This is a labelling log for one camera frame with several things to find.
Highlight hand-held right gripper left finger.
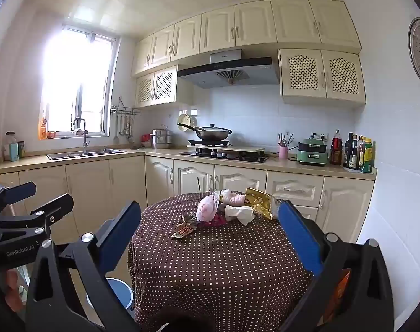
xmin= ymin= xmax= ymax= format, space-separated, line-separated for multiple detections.
xmin=25 ymin=200 xmax=142 ymax=332

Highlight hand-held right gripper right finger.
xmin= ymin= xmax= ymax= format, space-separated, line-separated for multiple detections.
xmin=278 ymin=200 xmax=394 ymax=332

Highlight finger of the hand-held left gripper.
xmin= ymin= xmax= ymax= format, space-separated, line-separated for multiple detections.
xmin=0 ymin=181 xmax=37 ymax=217
xmin=0 ymin=194 xmax=74 ymax=243

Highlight clear plastic wrapper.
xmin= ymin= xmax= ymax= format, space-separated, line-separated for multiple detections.
xmin=270 ymin=195 xmax=283 ymax=220

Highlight gold snack wrapper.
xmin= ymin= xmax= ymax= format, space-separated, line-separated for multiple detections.
xmin=244 ymin=187 xmax=273 ymax=220

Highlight blue plastic bin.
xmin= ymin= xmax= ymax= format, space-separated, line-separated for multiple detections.
xmin=87 ymin=277 xmax=132 ymax=313

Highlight white tissue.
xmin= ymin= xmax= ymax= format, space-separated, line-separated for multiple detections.
xmin=224 ymin=206 xmax=255 ymax=225

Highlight brown red snack wrapper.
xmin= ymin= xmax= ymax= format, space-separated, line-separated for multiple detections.
xmin=172 ymin=214 xmax=198 ymax=240

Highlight pale pink plastic wrapper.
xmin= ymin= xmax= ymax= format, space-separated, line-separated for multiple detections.
xmin=220 ymin=190 xmax=247 ymax=208

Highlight dark red wrapper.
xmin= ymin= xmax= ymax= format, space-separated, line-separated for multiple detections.
xmin=198 ymin=212 xmax=228 ymax=228

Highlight pink plastic bag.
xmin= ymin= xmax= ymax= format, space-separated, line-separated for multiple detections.
xmin=196 ymin=191 xmax=221 ymax=222

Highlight person's left hand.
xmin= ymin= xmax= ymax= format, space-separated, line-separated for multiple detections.
xmin=4 ymin=269 xmax=24 ymax=313

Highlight cream lower cabinets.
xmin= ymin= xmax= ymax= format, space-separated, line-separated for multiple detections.
xmin=0 ymin=147 xmax=377 ymax=246

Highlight glass jar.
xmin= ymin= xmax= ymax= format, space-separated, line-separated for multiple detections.
xmin=4 ymin=131 xmax=19 ymax=161

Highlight steel sink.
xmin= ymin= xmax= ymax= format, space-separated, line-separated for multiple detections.
xmin=46 ymin=148 xmax=127 ymax=160

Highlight orange plastic bag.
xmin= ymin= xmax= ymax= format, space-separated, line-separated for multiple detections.
xmin=334 ymin=270 xmax=350 ymax=319

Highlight orange item on windowsill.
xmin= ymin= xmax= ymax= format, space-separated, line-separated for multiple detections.
xmin=39 ymin=111 xmax=56 ymax=141

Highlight steel faucet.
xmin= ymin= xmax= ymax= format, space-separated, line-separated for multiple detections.
xmin=72 ymin=118 xmax=91 ymax=155

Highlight brown polka-dot tablecloth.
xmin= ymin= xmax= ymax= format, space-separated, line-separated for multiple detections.
xmin=127 ymin=192 xmax=316 ymax=332

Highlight green electric cooker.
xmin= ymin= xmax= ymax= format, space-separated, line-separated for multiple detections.
xmin=296 ymin=138 xmax=328 ymax=166

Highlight pink utensil holder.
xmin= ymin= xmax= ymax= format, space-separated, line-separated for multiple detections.
xmin=278 ymin=132 xmax=295 ymax=160

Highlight dark sauce bottle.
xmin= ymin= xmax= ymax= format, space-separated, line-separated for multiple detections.
xmin=344 ymin=132 xmax=354 ymax=167
xmin=349 ymin=135 xmax=359 ymax=170

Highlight amber sauce bottle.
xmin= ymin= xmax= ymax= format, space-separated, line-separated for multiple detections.
xmin=357 ymin=136 xmax=366 ymax=171

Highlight steel steamer pot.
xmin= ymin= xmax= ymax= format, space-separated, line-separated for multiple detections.
xmin=150 ymin=126 xmax=176 ymax=150

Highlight green yellow oil bottle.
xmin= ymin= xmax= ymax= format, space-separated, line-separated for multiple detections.
xmin=361 ymin=138 xmax=374 ymax=173

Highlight black gas stove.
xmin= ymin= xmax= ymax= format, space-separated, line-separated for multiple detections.
xmin=179 ymin=148 xmax=270 ymax=163

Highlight kitchen window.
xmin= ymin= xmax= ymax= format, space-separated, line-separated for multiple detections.
xmin=39 ymin=24 xmax=121 ymax=141

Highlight white dotted colander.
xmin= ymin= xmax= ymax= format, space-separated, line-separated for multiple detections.
xmin=177 ymin=112 xmax=198 ymax=132

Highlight black wok with lid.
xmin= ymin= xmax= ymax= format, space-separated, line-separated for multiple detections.
xmin=177 ymin=123 xmax=232 ymax=141

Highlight small cream lattice cabinet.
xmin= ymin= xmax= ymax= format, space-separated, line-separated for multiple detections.
xmin=134 ymin=65 xmax=193 ymax=108

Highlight large cream lattice cabinet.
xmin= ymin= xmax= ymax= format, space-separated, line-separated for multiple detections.
xmin=278 ymin=48 xmax=367 ymax=106

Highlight range hood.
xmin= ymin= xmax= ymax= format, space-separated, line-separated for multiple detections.
xmin=177 ymin=49 xmax=280 ymax=89

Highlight cream upper cabinet row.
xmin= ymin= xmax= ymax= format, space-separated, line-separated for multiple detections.
xmin=131 ymin=0 xmax=362 ymax=77

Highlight steel utensil rail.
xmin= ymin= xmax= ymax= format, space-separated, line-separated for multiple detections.
xmin=110 ymin=97 xmax=141 ymax=115

